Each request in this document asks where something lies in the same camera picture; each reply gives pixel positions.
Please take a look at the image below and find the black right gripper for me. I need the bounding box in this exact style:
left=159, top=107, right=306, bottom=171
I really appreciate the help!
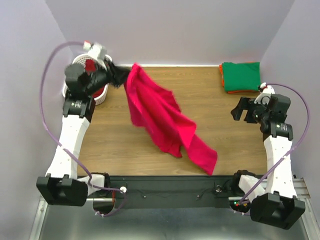
left=230, top=96, right=271, bottom=124

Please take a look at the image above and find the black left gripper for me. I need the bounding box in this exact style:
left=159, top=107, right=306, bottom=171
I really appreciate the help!
left=84, top=58, right=133, bottom=96

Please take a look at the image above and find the bright pink t shirt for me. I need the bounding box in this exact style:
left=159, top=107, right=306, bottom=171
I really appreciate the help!
left=124, top=63, right=218, bottom=175

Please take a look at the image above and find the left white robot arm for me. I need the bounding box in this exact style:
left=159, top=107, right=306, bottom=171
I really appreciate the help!
left=36, top=61, right=130, bottom=207

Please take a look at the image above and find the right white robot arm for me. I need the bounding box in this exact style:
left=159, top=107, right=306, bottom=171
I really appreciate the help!
left=230, top=93, right=306, bottom=230

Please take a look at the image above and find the folded green t shirt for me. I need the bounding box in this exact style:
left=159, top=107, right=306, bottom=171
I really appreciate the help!
left=221, top=61, right=262, bottom=93

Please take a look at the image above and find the dark red t shirt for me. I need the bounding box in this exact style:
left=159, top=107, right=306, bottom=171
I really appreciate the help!
left=84, top=59, right=104, bottom=98

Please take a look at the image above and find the white perforated plastic basket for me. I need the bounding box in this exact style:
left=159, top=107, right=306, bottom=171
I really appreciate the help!
left=62, top=53, right=109, bottom=105

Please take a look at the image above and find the folded orange t shirt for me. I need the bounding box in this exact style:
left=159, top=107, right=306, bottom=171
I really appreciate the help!
left=218, top=63, right=261, bottom=95

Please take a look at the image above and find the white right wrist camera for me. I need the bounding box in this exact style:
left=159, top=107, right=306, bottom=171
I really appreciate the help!
left=254, top=82, right=275, bottom=105

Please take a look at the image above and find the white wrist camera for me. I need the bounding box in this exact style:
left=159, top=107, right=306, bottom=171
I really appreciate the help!
left=254, top=82, right=275, bottom=105
left=83, top=41, right=107, bottom=61

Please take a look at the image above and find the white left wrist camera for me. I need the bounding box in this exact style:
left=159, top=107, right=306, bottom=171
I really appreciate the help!
left=83, top=41, right=107, bottom=61

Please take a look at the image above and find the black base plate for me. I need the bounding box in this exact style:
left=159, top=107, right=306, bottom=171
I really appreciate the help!
left=107, top=175, right=244, bottom=209

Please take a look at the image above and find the aluminium frame rail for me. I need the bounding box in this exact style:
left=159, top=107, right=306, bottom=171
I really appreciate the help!
left=29, top=196, right=48, bottom=240

